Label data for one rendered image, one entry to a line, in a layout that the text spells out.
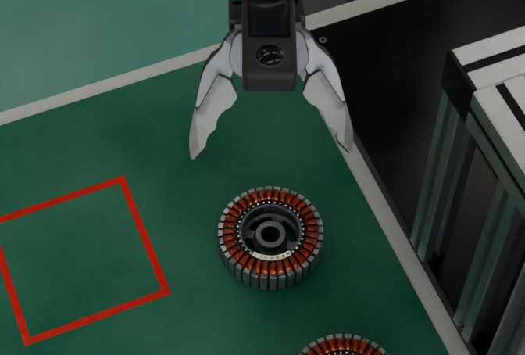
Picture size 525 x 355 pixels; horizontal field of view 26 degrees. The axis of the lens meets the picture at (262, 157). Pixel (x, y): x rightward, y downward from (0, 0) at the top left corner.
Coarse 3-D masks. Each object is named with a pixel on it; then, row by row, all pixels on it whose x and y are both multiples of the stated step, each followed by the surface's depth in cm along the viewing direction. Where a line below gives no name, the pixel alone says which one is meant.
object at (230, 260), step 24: (264, 192) 123; (288, 192) 124; (240, 216) 121; (264, 216) 124; (288, 216) 123; (312, 216) 121; (240, 240) 120; (312, 240) 119; (240, 264) 118; (264, 264) 118; (288, 264) 118; (312, 264) 120; (264, 288) 120
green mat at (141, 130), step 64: (192, 64) 137; (0, 128) 132; (64, 128) 132; (128, 128) 132; (256, 128) 132; (320, 128) 132; (0, 192) 127; (64, 192) 127; (192, 192) 127; (320, 192) 127; (64, 256) 123; (128, 256) 123; (192, 256) 123; (320, 256) 123; (384, 256) 123; (0, 320) 119; (64, 320) 119; (128, 320) 119; (192, 320) 119; (256, 320) 119; (320, 320) 119; (384, 320) 119
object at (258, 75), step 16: (256, 0) 99; (272, 0) 99; (288, 0) 99; (256, 16) 98; (272, 16) 98; (288, 16) 98; (256, 32) 97; (272, 32) 97; (288, 32) 97; (256, 48) 96; (272, 48) 95; (288, 48) 96; (256, 64) 95; (272, 64) 95; (288, 64) 95; (256, 80) 95; (272, 80) 95; (288, 80) 95
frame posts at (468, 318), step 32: (448, 128) 101; (448, 160) 104; (448, 192) 111; (416, 224) 118; (448, 224) 115; (512, 224) 95; (480, 256) 103; (512, 256) 101; (480, 288) 106; (480, 320) 111
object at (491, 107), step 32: (512, 32) 93; (448, 64) 92; (480, 64) 91; (512, 64) 91; (448, 96) 94; (480, 96) 89; (512, 96) 89; (480, 128) 91; (512, 128) 87; (512, 160) 87; (512, 192) 88
